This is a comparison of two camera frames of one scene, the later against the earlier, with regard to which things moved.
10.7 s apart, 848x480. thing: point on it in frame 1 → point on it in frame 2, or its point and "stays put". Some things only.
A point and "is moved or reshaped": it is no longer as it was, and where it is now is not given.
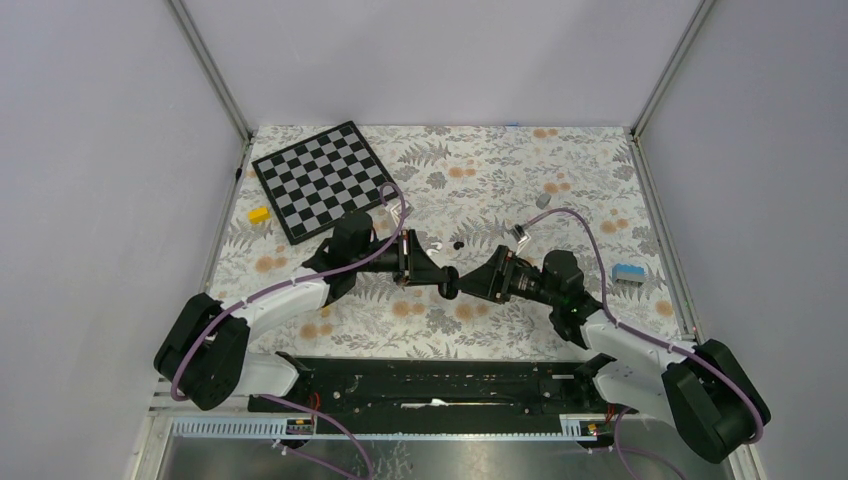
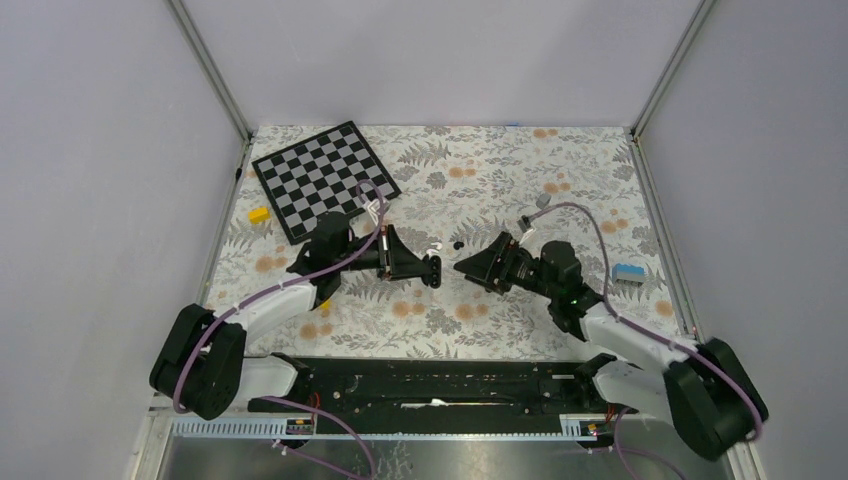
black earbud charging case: (449, 282) is moved or reshaped
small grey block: (543, 200) stays put
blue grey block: (628, 272) stays put
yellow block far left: (259, 215) stays put
